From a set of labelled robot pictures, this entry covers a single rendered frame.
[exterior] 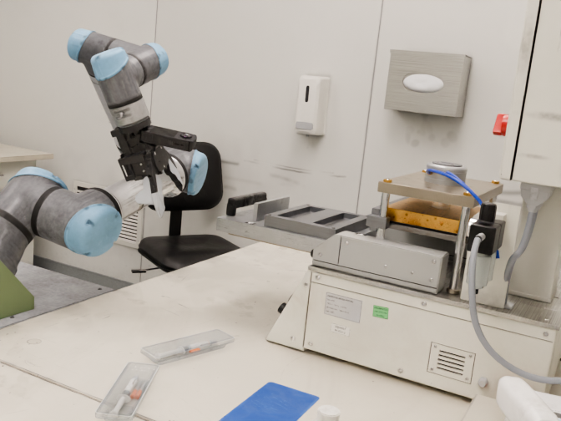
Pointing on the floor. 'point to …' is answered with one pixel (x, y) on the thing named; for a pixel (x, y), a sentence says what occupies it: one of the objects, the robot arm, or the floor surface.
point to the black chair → (205, 243)
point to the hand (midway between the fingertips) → (174, 204)
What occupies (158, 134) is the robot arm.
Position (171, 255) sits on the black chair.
